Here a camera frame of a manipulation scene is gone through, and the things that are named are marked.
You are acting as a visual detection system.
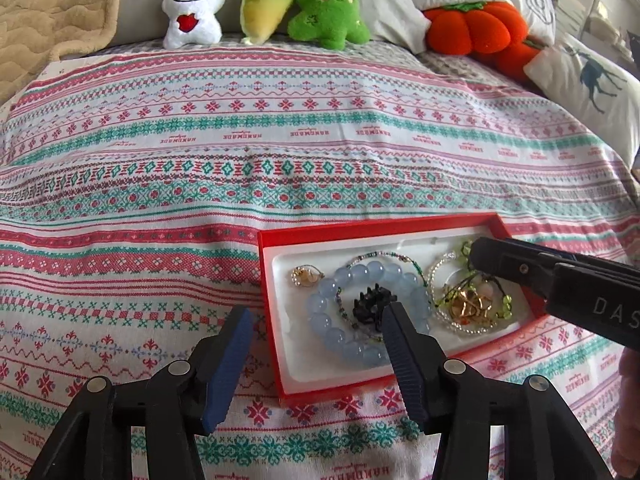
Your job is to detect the green bead cord bracelet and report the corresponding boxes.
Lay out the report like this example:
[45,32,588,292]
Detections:
[434,238,516,322]

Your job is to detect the gold rings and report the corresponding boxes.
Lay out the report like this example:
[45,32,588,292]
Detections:
[448,286,497,328]

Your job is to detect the white pearl bracelet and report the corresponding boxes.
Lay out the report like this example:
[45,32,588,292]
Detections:
[425,250,507,337]

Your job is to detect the black flower ring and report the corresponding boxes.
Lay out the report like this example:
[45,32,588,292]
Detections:
[351,283,398,332]

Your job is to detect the small gold earring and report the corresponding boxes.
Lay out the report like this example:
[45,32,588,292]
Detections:
[290,264,326,287]

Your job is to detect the blue bead bracelet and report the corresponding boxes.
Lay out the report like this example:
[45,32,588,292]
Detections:
[304,259,433,366]

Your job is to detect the green seed bead bracelet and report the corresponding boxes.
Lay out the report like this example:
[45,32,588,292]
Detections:
[334,250,429,331]

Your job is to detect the red jewelry box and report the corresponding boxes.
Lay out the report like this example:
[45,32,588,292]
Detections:
[258,214,544,404]

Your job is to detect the person right hand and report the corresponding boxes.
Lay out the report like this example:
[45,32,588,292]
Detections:
[611,349,640,478]

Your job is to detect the white deer pillow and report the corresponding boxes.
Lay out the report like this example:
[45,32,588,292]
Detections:
[523,34,639,169]

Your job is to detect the patterned handmade bedspread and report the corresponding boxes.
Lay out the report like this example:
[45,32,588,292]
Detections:
[1,47,639,479]

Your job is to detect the orange pumpkin plush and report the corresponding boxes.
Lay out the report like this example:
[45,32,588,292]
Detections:
[422,1,542,84]

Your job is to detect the green tree plush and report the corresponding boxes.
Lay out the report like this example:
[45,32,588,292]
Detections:
[288,0,370,51]

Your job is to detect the white bunny plush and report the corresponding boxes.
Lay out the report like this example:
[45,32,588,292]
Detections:
[162,0,226,50]

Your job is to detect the beige fleece blanket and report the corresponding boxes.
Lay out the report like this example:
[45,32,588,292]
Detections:
[1,0,119,102]

